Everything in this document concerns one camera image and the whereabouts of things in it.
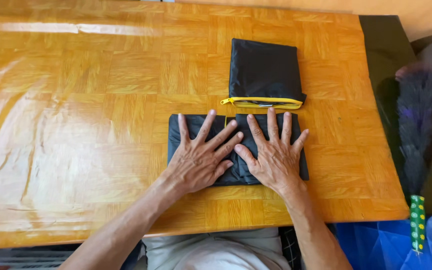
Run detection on person's right hand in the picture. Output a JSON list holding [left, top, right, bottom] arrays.
[[234, 107, 310, 195]]

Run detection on blue plastic bag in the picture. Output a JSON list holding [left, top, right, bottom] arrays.
[[335, 214, 432, 270]]

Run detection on person's left hand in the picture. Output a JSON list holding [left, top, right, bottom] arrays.
[[162, 109, 244, 194]]

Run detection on black fabric bag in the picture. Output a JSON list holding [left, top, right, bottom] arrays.
[[167, 113, 310, 187]]

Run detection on green flowered strap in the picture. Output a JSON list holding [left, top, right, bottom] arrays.
[[410, 194, 426, 256]]

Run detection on grey fluffy duster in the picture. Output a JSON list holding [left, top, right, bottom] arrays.
[[395, 56, 432, 196]]

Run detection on black pouch with yellow zipper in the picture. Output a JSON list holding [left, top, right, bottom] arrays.
[[220, 38, 307, 110]]

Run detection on person's grey trousers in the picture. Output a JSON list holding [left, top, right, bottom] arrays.
[[141, 227, 292, 270]]

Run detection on checkered seat cushion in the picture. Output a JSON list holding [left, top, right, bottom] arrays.
[[278, 226, 302, 270]]

